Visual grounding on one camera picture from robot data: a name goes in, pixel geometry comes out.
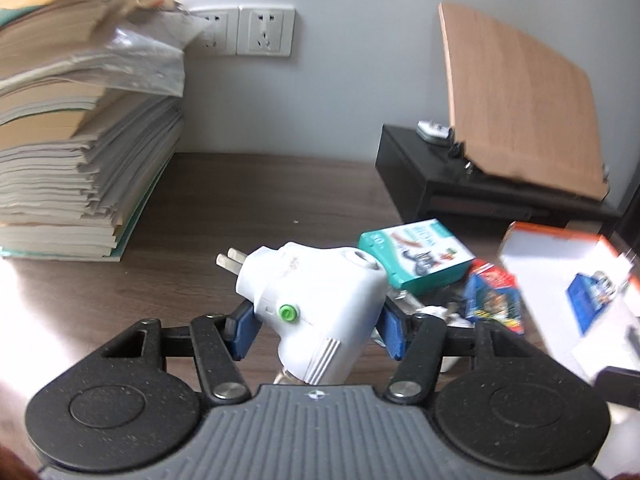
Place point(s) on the wooden book stand board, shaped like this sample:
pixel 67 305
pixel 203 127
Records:
pixel 522 111

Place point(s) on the white wall socket left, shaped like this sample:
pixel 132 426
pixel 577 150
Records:
pixel 220 33

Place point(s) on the red blue playing card box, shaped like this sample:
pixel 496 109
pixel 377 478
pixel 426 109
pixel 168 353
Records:
pixel 491 293

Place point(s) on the black monitor riser stand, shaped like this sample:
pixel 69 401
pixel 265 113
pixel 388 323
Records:
pixel 425 182

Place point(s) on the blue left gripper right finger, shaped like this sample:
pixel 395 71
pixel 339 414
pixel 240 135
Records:
pixel 396 329

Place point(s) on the stack of books and papers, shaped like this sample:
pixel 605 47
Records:
pixel 91 113

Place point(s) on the white orange storage box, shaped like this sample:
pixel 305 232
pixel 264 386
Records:
pixel 580 293

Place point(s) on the silver clip on stand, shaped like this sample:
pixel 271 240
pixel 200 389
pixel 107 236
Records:
pixel 434 133

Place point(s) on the teal cartoon bandage box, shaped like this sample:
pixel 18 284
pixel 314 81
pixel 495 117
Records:
pixel 418 256

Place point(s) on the white wall socket right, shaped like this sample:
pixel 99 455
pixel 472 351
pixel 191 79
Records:
pixel 265 31

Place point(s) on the white wall socket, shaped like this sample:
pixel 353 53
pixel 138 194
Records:
pixel 220 33
pixel 265 31

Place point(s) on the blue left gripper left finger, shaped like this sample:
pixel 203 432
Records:
pixel 241 328

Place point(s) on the white mosquito repellent plug heater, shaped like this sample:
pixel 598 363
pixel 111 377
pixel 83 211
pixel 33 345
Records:
pixel 322 302

